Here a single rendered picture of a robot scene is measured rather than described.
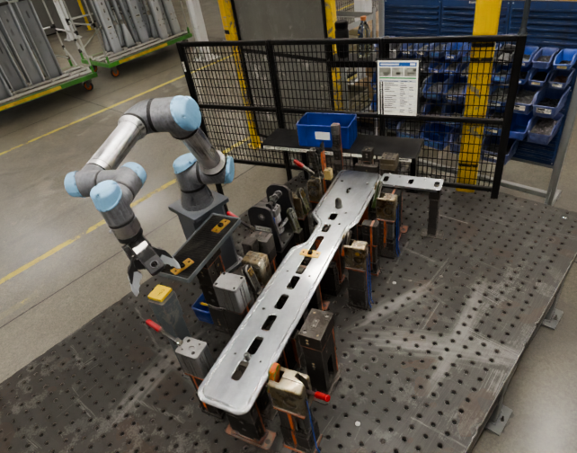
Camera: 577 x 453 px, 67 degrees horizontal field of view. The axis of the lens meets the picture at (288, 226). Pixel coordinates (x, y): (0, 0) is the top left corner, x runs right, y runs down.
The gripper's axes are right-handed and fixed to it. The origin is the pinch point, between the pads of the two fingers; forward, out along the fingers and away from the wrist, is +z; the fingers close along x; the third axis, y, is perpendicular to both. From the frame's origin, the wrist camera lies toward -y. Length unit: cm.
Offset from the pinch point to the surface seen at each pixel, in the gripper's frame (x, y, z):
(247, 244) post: -37.6, 18.2, 22.5
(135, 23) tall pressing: -265, 783, 86
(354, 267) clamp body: -67, -9, 41
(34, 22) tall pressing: -100, 735, 23
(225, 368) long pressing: -2.4, -17.9, 29.1
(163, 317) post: 4.1, 9.5, 21.4
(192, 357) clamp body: 3.9, -11.9, 22.6
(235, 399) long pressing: 1.0, -29.6, 28.8
